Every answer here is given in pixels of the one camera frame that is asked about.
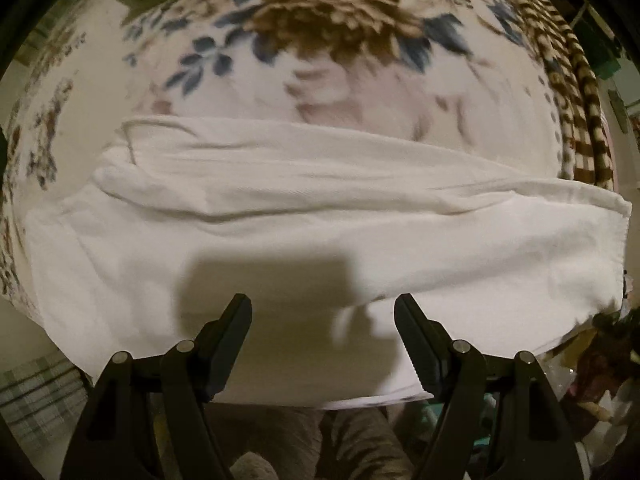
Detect white pants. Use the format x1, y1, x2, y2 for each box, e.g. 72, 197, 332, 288
24, 117, 631, 408

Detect brown striped blanket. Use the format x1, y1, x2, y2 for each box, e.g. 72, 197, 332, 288
506, 0, 615, 191

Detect floral fleece blanket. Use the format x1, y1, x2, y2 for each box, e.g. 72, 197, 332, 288
1, 0, 562, 312

